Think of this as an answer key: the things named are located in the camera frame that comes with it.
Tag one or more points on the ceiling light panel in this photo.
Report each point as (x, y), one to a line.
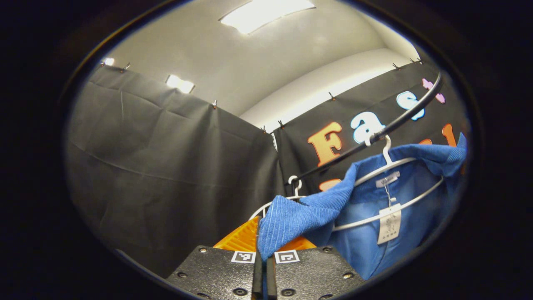
(108, 61)
(266, 14)
(180, 84)

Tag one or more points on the plain black backdrop cloth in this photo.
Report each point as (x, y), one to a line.
(166, 166)

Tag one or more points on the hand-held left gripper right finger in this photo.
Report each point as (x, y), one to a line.
(271, 279)

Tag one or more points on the black clothes rail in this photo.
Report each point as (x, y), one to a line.
(399, 121)

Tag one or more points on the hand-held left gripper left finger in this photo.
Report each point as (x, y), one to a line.
(258, 279)

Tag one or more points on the white plastic hanger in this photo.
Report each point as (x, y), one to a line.
(387, 152)
(297, 191)

